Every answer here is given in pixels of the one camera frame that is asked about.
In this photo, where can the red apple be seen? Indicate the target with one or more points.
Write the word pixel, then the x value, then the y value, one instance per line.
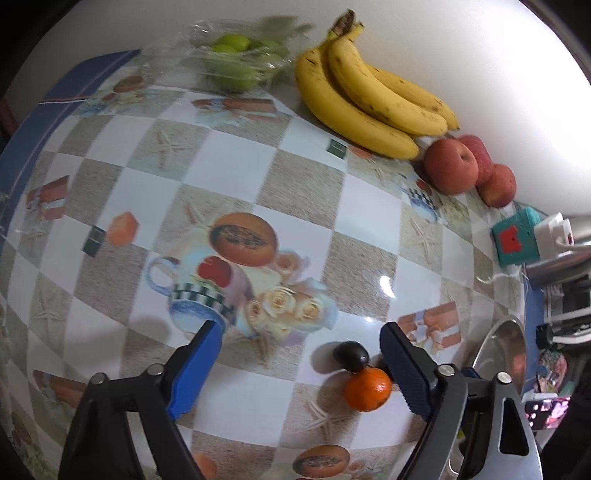
pixel 498 187
pixel 450 166
pixel 480 152

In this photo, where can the black and white shelf unit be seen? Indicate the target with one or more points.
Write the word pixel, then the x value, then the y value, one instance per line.
pixel 570 309

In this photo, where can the yellow banana bunch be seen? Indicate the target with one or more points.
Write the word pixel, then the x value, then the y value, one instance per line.
pixel 351 120

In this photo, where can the teal toy box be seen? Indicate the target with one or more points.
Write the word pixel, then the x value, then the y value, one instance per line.
pixel 512 240

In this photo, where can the grey metal cylinder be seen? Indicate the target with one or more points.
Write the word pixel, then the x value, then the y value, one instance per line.
pixel 554 270

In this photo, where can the printed checkered tablecloth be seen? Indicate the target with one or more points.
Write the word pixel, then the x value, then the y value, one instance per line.
pixel 300 194

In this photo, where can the round metal bowl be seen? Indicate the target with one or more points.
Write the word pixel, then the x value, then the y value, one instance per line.
pixel 503 341

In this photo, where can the clear plastic container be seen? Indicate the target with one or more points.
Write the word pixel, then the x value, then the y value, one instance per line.
pixel 203 50

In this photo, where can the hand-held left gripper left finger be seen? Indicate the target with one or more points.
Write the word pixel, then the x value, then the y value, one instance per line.
pixel 196 369

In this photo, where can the white power plug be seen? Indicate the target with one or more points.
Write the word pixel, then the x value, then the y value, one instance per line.
pixel 551 233

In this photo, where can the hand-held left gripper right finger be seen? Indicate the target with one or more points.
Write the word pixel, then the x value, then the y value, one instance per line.
pixel 406 369

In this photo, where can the pile of green limes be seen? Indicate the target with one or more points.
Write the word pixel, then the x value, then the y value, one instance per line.
pixel 231 81

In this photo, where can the small orange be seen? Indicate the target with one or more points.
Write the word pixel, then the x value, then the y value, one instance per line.
pixel 368 388

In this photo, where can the device with pink screen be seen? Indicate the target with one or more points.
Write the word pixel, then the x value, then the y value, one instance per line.
pixel 547 411

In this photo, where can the dark purple plum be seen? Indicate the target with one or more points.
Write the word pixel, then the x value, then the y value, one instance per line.
pixel 351 356

